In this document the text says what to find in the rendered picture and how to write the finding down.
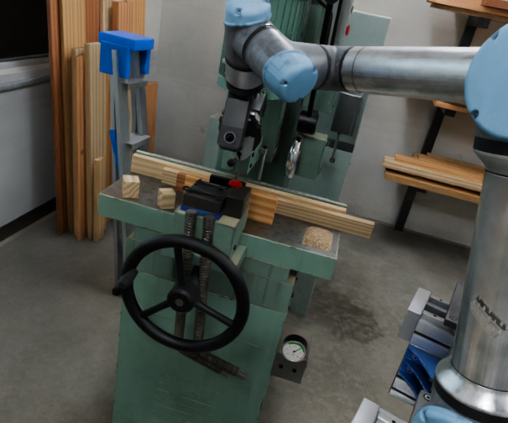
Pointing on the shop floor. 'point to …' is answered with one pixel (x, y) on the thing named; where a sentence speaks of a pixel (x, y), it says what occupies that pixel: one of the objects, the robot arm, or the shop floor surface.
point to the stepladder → (120, 122)
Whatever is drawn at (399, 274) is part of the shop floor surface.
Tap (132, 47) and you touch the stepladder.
